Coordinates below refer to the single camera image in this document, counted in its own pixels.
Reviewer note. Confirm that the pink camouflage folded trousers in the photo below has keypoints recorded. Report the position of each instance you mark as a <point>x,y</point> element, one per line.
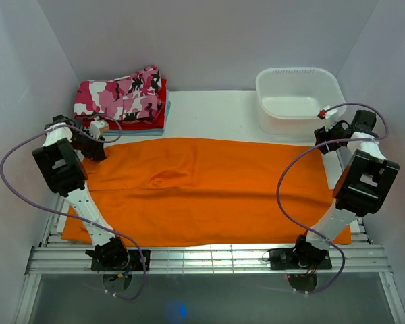
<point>118,92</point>

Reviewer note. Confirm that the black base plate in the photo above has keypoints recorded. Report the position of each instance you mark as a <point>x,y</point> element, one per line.
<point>293,259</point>
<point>134,262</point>

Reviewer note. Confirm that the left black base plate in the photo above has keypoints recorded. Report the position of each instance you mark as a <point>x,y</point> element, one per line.
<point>134,262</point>

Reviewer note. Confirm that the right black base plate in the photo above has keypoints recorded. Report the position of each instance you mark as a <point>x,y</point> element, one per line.
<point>293,259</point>

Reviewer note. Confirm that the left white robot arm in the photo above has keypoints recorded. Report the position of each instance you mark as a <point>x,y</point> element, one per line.
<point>65,175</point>

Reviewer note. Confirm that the red folded trousers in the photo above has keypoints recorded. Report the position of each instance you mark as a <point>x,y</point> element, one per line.
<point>145,123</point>

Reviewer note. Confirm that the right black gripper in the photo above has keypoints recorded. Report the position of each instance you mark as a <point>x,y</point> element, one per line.
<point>322,135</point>

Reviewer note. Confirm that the light blue folded trousers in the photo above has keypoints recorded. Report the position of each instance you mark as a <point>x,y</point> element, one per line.
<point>135,128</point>

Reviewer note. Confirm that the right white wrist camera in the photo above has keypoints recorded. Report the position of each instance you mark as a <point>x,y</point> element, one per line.
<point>330,116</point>

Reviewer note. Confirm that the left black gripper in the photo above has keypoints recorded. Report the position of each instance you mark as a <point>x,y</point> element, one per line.
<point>96,152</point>

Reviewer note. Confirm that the white plastic basin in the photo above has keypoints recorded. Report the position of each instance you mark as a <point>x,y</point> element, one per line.
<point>289,99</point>

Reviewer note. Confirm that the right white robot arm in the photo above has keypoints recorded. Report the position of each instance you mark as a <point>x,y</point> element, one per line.
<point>360,190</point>

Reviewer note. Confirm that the orange trousers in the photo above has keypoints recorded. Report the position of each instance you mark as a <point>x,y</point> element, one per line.
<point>177,192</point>

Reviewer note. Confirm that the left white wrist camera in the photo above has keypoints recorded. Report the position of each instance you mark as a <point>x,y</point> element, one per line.
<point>96,128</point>

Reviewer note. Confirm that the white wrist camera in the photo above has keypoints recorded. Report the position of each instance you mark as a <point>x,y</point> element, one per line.
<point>96,128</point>
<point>330,116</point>

